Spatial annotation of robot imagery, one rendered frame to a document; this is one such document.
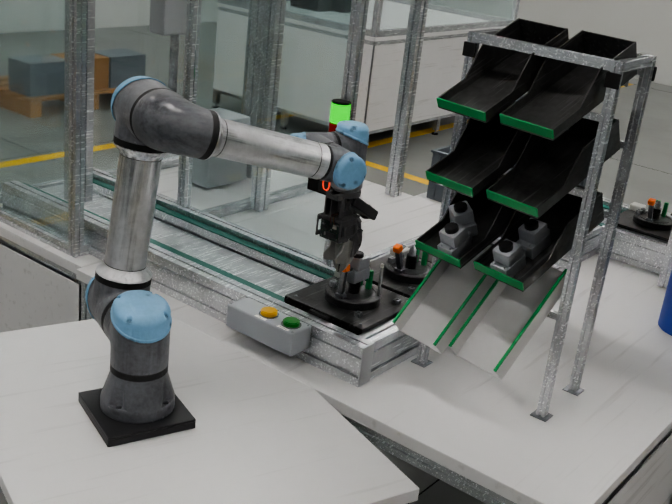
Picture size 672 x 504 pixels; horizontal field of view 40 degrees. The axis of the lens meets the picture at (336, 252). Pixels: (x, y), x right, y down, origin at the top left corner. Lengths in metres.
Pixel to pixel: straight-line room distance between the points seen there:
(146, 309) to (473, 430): 0.75
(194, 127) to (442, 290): 0.73
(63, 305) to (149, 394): 0.94
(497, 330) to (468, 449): 0.27
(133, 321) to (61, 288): 0.97
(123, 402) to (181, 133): 0.55
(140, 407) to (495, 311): 0.79
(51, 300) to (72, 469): 1.08
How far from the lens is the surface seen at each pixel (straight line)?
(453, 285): 2.15
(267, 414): 2.02
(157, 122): 1.76
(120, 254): 1.94
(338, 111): 2.36
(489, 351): 2.06
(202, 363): 2.20
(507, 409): 2.18
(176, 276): 2.48
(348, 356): 2.14
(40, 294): 2.89
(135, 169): 1.89
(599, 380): 2.41
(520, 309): 2.08
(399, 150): 3.46
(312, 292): 2.33
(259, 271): 2.56
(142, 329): 1.85
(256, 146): 1.82
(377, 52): 7.21
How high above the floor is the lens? 1.92
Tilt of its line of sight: 21 degrees down
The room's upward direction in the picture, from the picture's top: 7 degrees clockwise
